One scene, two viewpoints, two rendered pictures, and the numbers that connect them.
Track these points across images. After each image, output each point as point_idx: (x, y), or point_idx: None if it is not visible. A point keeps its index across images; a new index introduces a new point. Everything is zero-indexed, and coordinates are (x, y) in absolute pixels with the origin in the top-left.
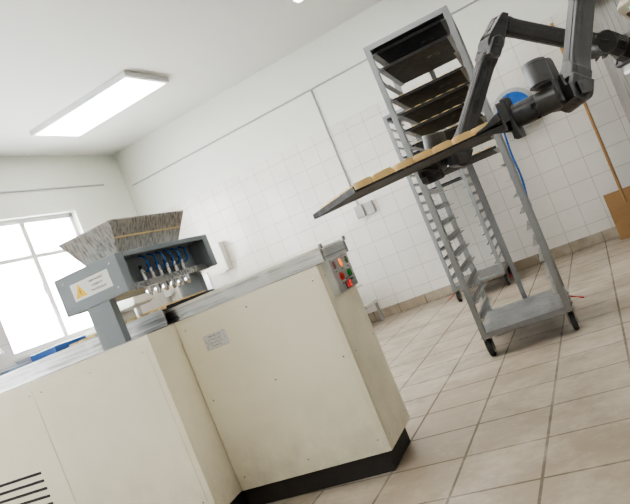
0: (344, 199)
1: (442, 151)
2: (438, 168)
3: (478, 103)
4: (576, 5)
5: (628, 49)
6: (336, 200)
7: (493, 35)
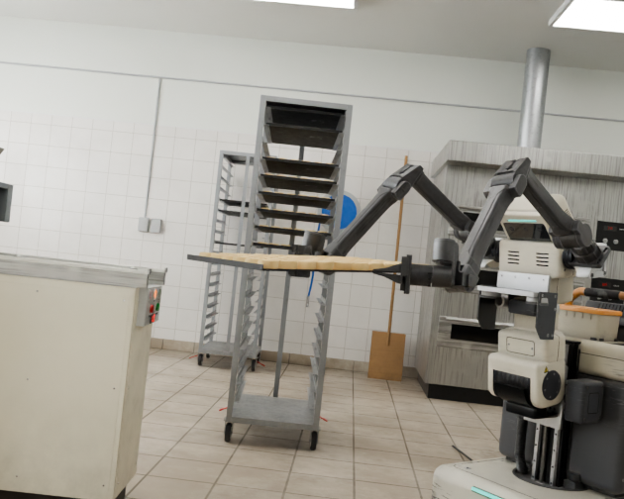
0: (243, 267)
1: (343, 271)
2: None
3: (364, 228)
4: (491, 211)
5: (488, 249)
6: (231, 261)
7: (404, 179)
